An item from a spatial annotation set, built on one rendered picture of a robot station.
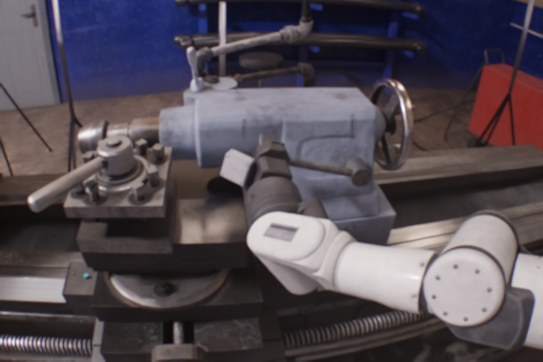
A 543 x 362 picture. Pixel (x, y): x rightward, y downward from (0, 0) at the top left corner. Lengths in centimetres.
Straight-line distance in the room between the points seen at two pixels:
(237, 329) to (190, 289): 12
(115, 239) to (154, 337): 21
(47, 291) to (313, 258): 65
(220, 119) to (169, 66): 321
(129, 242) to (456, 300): 47
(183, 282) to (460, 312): 48
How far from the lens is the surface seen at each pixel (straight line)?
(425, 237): 101
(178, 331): 71
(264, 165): 60
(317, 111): 77
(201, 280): 68
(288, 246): 44
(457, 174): 133
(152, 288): 68
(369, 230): 88
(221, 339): 69
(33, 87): 436
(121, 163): 59
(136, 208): 56
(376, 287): 41
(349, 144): 80
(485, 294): 34
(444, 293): 35
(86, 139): 83
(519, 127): 323
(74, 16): 401
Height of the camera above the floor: 147
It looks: 32 degrees down
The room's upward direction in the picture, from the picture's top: 2 degrees clockwise
